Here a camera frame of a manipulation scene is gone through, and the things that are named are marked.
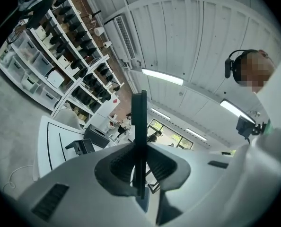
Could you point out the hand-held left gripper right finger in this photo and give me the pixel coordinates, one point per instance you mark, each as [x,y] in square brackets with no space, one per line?
[144,126]

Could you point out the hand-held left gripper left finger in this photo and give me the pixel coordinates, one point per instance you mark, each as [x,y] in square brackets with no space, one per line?
[137,131]

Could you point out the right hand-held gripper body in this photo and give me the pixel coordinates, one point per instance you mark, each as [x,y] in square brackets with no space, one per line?
[244,126]

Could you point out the long ceiling light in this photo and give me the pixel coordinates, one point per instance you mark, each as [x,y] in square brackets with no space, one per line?
[237,110]
[196,134]
[163,75]
[160,113]

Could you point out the window with green view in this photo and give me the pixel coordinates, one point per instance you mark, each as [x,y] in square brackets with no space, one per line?
[171,133]

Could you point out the person's white shirt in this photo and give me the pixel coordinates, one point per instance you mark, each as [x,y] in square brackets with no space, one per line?
[268,150]

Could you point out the white cabinet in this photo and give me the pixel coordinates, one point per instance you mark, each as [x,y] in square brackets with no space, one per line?
[105,112]

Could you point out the black tissue box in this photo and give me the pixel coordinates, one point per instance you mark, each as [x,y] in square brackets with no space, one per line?
[96,136]

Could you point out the person's head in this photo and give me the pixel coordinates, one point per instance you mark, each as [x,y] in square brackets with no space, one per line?
[255,70]

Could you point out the small white shelving unit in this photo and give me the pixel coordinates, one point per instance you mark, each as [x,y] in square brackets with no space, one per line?
[90,89]

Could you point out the grey chair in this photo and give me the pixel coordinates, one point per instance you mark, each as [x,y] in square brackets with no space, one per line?
[68,118]

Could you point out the white table with black lines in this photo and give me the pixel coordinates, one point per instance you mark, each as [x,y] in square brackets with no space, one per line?
[53,141]

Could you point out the white paper roll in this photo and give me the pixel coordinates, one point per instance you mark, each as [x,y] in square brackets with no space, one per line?
[99,31]
[108,44]

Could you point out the white square box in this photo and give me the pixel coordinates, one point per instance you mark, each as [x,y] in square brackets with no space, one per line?
[55,78]

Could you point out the group of black shelf items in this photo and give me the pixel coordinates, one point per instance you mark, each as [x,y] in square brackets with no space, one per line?
[83,46]

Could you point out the small white carton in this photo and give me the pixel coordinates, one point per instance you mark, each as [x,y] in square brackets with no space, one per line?
[64,61]

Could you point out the tall white shelving unit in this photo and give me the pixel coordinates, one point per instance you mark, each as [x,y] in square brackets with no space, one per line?
[60,53]

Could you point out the row of clear storage bins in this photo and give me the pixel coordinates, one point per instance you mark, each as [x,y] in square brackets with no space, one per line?
[29,63]

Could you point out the black overhead device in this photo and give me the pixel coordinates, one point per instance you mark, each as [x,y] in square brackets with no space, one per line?
[34,6]

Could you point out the black head-worn camera headset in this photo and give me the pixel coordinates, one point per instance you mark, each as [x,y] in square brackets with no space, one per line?
[232,65]

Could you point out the white wall air conditioner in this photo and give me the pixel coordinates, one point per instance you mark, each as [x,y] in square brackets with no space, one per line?
[122,34]

